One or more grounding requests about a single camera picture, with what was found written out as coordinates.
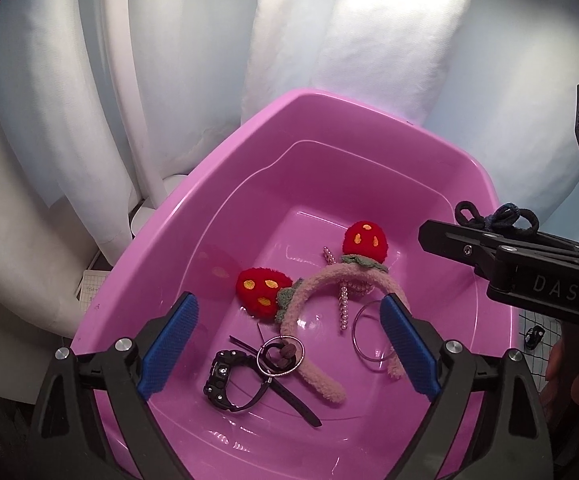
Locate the pink strawberry plush headband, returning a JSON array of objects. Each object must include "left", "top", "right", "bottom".
[{"left": 236, "top": 221, "right": 411, "bottom": 406}]

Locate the pink plastic storage bin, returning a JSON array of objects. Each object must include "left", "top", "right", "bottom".
[{"left": 72, "top": 88, "right": 525, "bottom": 480}]

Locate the plain silver bangle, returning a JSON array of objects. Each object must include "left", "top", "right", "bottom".
[{"left": 353, "top": 302, "right": 398, "bottom": 367}]

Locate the pearl hair clip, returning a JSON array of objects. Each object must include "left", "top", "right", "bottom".
[{"left": 322, "top": 246, "right": 371, "bottom": 334}]

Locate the brown hair tie with charm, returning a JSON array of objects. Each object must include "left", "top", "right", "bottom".
[{"left": 266, "top": 339, "right": 303, "bottom": 368}]

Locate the white curtain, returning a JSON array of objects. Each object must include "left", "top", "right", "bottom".
[{"left": 0, "top": 0, "right": 579, "bottom": 403}]

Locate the black bow hair tie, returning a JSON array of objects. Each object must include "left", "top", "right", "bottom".
[{"left": 454, "top": 201, "right": 545, "bottom": 238}]

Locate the black digital wristwatch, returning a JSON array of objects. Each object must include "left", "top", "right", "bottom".
[{"left": 203, "top": 349, "right": 270, "bottom": 412}]

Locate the white black checkered bed sheet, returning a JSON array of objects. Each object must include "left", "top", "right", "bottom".
[{"left": 518, "top": 307, "right": 566, "bottom": 361}]

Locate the thin brown hairpin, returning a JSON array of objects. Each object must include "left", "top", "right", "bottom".
[{"left": 228, "top": 336, "right": 270, "bottom": 361}]

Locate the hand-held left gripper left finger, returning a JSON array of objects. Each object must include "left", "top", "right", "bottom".
[{"left": 28, "top": 291, "right": 200, "bottom": 480}]

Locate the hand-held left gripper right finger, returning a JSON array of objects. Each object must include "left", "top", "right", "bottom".
[{"left": 379, "top": 294, "right": 555, "bottom": 480}]

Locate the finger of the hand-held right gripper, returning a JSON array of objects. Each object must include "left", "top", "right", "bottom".
[
  {"left": 418, "top": 219, "right": 579, "bottom": 317},
  {"left": 529, "top": 231, "right": 579, "bottom": 261}
]

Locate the silver bracelet with clasp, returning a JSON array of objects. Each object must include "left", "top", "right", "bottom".
[{"left": 256, "top": 336, "right": 304, "bottom": 379}]

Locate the white paper sheet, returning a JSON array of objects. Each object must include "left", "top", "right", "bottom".
[{"left": 76, "top": 269, "right": 113, "bottom": 306}]

